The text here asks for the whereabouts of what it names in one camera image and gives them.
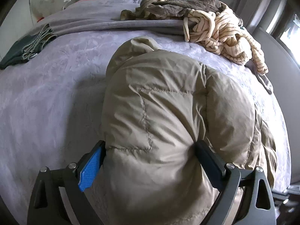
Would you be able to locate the beige puffer down jacket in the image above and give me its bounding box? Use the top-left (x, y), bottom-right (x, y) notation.
top-left (100, 36), bottom-right (278, 225)

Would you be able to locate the lavender bed cover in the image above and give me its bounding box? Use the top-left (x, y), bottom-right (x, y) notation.
top-left (1, 29), bottom-right (291, 224)

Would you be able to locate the dark green fringed scarf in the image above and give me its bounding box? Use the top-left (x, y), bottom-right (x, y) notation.
top-left (1, 24), bottom-right (57, 70)

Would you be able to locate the bright window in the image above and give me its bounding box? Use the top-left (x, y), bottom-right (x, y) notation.
top-left (271, 11), bottom-right (299, 66)

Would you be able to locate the cream striped knit garment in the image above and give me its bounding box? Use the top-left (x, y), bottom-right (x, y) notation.
top-left (183, 3), bottom-right (269, 75)

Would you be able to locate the grey fleece blanket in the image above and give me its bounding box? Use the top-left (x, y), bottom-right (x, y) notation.
top-left (29, 0), bottom-right (273, 94)

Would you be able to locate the grey window curtain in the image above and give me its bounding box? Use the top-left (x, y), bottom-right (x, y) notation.
top-left (231, 0), bottom-right (287, 34)

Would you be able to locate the white electric fan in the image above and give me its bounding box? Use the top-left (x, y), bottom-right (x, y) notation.
top-left (29, 0), bottom-right (63, 20)

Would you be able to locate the brown furry garment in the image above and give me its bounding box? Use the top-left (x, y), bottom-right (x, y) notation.
top-left (120, 0), bottom-right (229, 21)

